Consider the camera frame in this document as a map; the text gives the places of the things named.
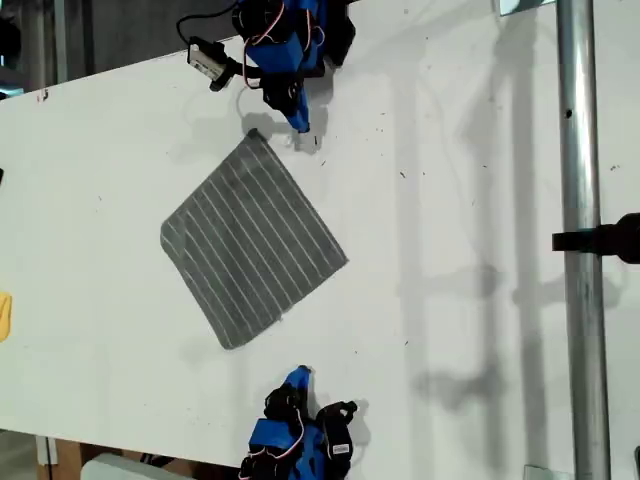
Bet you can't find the wooden table leg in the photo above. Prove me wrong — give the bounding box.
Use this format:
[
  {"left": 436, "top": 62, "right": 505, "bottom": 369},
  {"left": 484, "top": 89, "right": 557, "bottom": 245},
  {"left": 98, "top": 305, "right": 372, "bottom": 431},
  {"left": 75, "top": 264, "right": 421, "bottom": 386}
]
[{"left": 37, "top": 438, "right": 84, "bottom": 480}]

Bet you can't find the steel post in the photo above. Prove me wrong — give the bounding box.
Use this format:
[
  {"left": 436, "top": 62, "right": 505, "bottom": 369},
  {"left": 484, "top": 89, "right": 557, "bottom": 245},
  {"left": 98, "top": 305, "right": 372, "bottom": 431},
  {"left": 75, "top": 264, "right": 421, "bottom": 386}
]
[{"left": 555, "top": 0, "right": 612, "bottom": 480}]

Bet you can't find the yellow object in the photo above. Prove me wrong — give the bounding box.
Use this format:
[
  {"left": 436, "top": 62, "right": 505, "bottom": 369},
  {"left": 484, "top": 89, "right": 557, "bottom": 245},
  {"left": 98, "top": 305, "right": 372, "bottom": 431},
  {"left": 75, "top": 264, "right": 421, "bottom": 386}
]
[{"left": 0, "top": 292, "right": 13, "bottom": 344}]

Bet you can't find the black post clamp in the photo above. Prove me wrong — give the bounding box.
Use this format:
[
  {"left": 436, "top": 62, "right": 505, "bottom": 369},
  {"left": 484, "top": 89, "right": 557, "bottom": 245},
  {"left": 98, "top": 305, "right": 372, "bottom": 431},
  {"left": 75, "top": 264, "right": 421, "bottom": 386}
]
[{"left": 551, "top": 212, "right": 640, "bottom": 265}]

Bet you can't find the camera black stalk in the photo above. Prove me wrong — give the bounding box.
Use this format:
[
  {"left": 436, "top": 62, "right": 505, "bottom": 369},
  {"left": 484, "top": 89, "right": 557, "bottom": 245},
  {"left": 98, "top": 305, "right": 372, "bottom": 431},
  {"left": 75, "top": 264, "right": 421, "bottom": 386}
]
[{"left": 209, "top": 57, "right": 264, "bottom": 94}]

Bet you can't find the white leg bracket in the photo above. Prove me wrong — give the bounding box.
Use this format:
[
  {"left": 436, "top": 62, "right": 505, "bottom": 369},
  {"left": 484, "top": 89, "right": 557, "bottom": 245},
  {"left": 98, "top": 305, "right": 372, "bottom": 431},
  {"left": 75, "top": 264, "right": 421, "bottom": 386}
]
[{"left": 34, "top": 435, "right": 59, "bottom": 467}]

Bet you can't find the white box under table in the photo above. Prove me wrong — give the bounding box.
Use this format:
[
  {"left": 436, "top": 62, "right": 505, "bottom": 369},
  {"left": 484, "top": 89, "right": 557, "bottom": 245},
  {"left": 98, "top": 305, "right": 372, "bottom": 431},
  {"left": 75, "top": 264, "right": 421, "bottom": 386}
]
[{"left": 79, "top": 452, "right": 201, "bottom": 480}]

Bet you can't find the grey background bar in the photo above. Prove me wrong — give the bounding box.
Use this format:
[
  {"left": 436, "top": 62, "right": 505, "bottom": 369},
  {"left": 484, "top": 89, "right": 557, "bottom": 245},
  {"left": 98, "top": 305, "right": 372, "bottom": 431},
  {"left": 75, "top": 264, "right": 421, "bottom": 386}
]
[{"left": 52, "top": 0, "right": 69, "bottom": 84}]

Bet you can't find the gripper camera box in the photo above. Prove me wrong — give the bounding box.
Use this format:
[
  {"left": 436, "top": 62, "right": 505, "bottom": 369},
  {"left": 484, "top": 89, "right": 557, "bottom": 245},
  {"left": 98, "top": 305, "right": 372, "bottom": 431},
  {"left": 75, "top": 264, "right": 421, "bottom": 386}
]
[
  {"left": 186, "top": 35, "right": 226, "bottom": 81},
  {"left": 317, "top": 399, "right": 359, "bottom": 474}
]

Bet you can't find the grey striped towel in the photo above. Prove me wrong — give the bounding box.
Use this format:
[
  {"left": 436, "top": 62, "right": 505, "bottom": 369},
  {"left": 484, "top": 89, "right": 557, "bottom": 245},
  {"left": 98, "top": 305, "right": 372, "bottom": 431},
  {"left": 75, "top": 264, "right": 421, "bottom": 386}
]
[{"left": 159, "top": 128, "right": 350, "bottom": 351}]

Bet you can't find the camera black cable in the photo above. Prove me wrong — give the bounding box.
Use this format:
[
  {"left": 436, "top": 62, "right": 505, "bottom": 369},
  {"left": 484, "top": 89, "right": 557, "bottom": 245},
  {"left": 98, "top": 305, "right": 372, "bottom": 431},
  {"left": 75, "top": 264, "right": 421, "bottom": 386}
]
[{"left": 175, "top": 0, "right": 239, "bottom": 41}]

